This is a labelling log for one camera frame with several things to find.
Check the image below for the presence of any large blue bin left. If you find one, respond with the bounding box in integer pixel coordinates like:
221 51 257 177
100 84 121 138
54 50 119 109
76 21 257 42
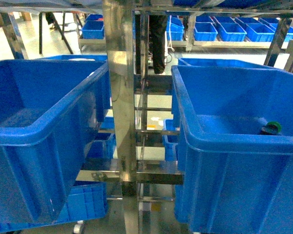
0 59 109 223

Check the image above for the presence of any large blue bin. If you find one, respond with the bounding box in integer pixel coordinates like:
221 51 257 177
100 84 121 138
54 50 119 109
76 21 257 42
171 64 293 234
0 59 109 223

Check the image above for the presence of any blue bin lower left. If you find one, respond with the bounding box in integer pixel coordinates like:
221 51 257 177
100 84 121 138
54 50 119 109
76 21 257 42
0 181 108 233

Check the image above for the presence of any row of blue bins background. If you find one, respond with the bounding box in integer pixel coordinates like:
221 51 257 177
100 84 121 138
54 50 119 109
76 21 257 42
166 16 293 42

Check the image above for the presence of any green push button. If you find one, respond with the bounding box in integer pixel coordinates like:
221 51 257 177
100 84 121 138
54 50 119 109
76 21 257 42
260 121 282 136

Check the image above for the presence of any large blue bin right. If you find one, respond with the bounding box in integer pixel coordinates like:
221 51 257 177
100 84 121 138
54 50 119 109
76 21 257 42
171 64 293 234

